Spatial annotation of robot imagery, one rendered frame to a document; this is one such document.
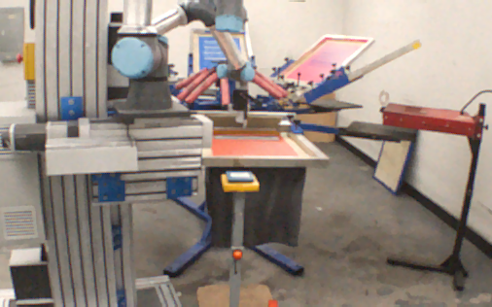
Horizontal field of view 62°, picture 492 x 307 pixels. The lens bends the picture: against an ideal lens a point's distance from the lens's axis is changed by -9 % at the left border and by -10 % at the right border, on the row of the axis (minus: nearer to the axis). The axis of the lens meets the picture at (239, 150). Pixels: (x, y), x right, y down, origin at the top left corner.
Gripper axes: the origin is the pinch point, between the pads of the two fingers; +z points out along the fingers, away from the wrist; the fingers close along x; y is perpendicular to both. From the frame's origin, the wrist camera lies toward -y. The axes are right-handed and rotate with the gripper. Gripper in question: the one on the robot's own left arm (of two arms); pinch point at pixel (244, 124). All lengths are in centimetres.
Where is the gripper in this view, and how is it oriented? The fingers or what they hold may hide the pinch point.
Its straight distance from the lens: 249.5
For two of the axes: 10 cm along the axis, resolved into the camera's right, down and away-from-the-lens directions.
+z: -0.4, 9.7, 2.5
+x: 1.2, 2.5, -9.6
